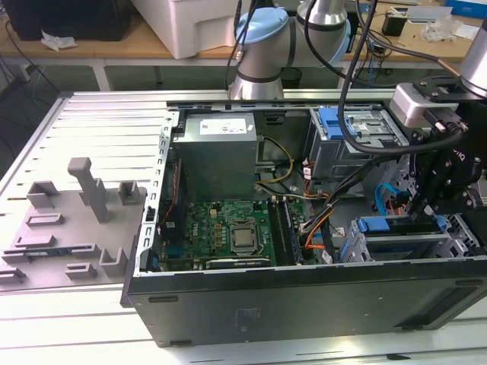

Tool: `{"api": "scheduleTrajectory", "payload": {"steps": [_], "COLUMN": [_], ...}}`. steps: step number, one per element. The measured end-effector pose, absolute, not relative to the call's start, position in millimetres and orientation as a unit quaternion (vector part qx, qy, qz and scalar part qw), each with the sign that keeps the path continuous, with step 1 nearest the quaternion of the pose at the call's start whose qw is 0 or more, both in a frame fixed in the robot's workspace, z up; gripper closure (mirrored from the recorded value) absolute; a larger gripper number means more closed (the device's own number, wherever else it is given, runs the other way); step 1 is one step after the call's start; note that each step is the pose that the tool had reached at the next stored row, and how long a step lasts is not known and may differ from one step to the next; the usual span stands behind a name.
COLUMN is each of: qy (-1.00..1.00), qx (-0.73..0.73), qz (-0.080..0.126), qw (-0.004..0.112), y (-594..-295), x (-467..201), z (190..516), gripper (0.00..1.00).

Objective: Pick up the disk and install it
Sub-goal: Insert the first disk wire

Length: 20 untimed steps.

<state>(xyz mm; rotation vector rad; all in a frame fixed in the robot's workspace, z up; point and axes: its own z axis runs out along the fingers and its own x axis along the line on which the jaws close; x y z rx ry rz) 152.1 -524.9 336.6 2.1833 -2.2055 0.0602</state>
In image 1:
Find metal disk bay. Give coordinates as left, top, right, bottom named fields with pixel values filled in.
left=338, top=214, right=480, bottom=263

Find metal optical drive cage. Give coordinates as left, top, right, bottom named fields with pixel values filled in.
left=307, top=107, right=412, bottom=183

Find small black cube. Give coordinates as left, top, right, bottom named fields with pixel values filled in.
left=382, top=13, right=408, bottom=37

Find blue cardboard box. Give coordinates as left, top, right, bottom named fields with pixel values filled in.
left=444, top=0, right=487, bottom=18

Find grey parts rack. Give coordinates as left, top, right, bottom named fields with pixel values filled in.
left=0, top=155, right=149, bottom=294

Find orange flat wire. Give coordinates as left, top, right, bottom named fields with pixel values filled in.
left=304, top=234, right=326, bottom=251

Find black graphics card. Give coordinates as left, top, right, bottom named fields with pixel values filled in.
left=163, top=256, right=273, bottom=271

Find grey power supply unit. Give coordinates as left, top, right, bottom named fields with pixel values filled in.
left=173, top=112, right=259, bottom=202

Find blue plastic drive latch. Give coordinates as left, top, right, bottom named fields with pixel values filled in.
left=318, top=108, right=358, bottom=140

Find black PC case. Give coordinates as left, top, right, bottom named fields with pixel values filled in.
left=119, top=97, right=487, bottom=349

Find green motherboard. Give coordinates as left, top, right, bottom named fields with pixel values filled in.
left=163, top=199, right=317, bottom=271

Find hard disk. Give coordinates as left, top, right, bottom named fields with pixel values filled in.
left=339, top=214, right=448, bottom=264

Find orange yellow wire bundle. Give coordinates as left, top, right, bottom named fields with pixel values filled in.
left=300, top=207, right=336, bottom=235

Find crumpled white paper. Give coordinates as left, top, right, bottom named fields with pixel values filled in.
left=40, top=30, right=79, bottom=52

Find thick black camera cable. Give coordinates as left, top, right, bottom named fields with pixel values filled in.
left=338, top=0, right=467, bottom=155

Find pale grey flat box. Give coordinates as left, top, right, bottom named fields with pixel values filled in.
left=409, top=5, right=454, bottom=24

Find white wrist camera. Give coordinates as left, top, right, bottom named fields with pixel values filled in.
left=391, top=83, right=463, bottom=129

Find CPU socket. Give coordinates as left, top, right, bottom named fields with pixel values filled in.
left=226, top=221, right=262, bottom=256

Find blue data wire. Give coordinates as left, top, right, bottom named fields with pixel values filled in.
left=374, top=183, right=410, bottom=220

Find large black box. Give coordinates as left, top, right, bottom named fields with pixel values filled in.
left=5, top=0, right=132, bottom=42

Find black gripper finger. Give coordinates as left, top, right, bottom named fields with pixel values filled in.
left=409, top=151, right=449, bottom=224
left=422, top=185, right=485, bottom=217

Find clear plastic bags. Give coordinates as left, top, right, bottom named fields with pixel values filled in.
left=424, top=14, right=463, bottom=43

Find black sleeved cable bundle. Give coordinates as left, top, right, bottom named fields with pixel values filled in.
left=300, top=151, right=410, bottom=233

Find black case fan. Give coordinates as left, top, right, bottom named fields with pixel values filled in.
left=158, top=159, right=187, bottom=244

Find large white box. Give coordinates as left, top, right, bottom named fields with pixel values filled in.
left=132, top=0, right=244, bottom=60

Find black cable with silver plug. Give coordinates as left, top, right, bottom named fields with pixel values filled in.
left=226, top=0, right=263, bottom=90

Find silver CPU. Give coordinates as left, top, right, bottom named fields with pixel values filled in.
left=232, top=227, right=256, bottom=249

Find orange red power wire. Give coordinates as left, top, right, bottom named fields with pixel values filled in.
left=390, top=196, right=412, bottom=218

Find RAM stick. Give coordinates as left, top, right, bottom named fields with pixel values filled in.
left=24, top=249, right=75, bottom=257
left=280, top=197, right=305, bottom=265
left=268, top=197, right=288, bottom=267

